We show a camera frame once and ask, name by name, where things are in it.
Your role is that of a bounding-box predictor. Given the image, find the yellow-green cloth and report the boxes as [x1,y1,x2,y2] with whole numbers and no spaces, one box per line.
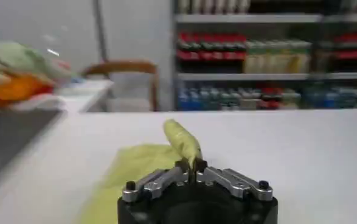
[77,118,204,224]

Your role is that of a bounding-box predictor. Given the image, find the grey metal pole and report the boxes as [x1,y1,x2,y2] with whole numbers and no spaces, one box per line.
[92,0,109,63]

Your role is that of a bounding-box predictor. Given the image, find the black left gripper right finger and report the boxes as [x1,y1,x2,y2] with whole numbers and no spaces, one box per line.
[193,158,274,202]

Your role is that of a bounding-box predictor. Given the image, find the small white side table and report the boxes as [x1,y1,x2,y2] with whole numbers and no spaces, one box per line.
[10,79,115,113]

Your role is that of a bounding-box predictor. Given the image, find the wooden chair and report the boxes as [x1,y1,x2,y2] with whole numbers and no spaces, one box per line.
[80,60,160,112]

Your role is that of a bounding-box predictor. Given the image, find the shelf rack with bottles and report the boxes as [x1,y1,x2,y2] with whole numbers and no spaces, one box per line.
[170,0,357,112]

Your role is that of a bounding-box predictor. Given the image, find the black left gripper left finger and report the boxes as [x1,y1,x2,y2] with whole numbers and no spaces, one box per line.
[122,158,194,203]

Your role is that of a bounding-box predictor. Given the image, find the pile of colourful clothes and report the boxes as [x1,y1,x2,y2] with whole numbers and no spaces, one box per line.
[0,41,71,107]

